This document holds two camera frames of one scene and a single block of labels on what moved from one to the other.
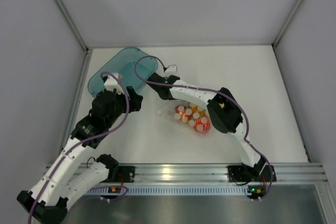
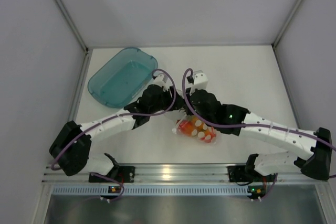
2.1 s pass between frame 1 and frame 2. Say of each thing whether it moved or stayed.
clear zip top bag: moved
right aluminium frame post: stayed
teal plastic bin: stayed
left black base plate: stayed
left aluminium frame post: stayed
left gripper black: moved
